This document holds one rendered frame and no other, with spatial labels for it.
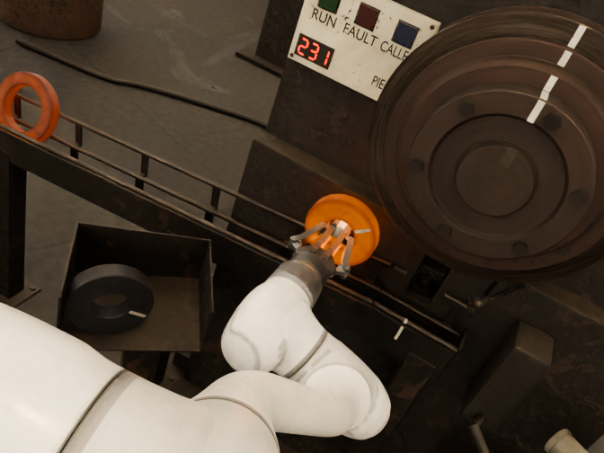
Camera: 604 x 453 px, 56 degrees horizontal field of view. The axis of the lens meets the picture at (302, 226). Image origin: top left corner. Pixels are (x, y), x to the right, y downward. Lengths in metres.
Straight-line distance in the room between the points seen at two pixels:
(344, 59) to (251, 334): 0.59
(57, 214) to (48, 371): 2.00
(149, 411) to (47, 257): 1.82
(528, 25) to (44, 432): 0.83
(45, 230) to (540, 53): 1.80
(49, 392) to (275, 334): 0.54
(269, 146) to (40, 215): 1.26
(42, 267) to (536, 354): 1.58
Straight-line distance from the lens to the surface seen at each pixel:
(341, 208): 1.13
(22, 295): 2.03
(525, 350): 1.20
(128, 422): 0.35
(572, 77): 0.94
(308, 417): 0.68
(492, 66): 0.94
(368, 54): 1.16
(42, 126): 1.60
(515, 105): 0.90
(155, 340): 1.15
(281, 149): 1.27
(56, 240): 2.23
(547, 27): 0.96
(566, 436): 1.28
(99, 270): 1.06
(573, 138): 0.91
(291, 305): 0.89
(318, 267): 0.99
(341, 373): 0.86
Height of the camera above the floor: 1.48
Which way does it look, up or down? 35 degrees down
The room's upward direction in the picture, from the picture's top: 21 degrees clockwise
